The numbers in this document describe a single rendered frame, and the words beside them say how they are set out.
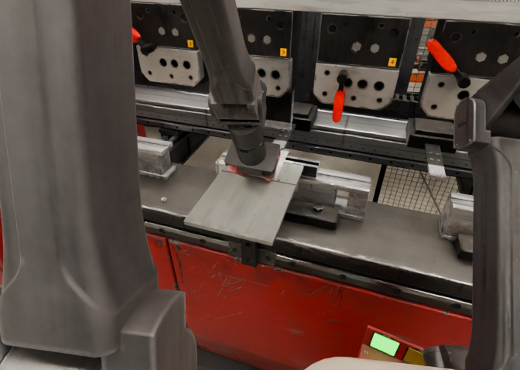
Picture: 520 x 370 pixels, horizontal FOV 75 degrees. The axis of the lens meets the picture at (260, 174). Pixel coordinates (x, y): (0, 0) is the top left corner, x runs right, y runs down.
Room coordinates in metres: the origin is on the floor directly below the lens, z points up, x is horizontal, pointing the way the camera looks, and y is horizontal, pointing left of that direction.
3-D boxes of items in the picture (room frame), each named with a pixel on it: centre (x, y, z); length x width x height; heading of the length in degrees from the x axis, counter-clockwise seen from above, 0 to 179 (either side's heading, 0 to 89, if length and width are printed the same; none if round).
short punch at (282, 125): (0.72, -0.03, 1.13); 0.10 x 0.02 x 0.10; 72
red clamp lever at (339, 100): (0.61, -0.15, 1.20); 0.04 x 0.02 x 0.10; 162
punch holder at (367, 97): (0.66, -0.19, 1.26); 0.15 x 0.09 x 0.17; 72
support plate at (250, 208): (0.58, 0.02, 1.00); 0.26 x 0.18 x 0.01; 162
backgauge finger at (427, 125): (0.75, -0.45, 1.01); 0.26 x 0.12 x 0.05; 162
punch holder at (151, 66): (0.79, 0.19, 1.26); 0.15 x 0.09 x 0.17; 72
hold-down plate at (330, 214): (0.65, -0.05, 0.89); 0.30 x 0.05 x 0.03; 72
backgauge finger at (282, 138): (0.87, -0.08, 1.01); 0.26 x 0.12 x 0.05; 162
